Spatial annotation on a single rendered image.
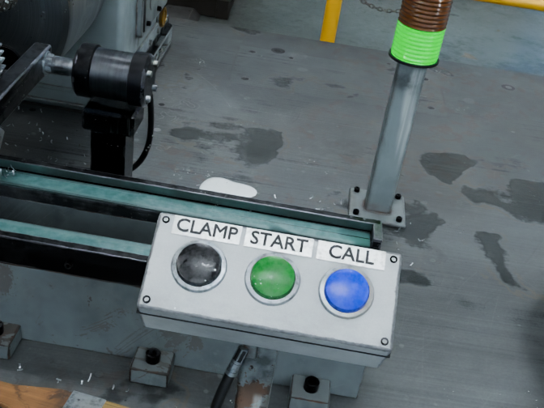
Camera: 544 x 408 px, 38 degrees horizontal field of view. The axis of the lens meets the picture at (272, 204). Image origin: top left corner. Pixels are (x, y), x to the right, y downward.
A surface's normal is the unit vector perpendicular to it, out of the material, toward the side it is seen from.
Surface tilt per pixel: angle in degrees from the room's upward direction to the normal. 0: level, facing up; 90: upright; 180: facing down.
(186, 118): 0
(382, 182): 90
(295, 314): 33
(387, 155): 90
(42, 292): 90
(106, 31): 90
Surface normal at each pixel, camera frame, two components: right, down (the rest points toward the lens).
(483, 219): 0.14, -0.83
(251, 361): -0.11, 0.53
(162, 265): 0.05, -0.41
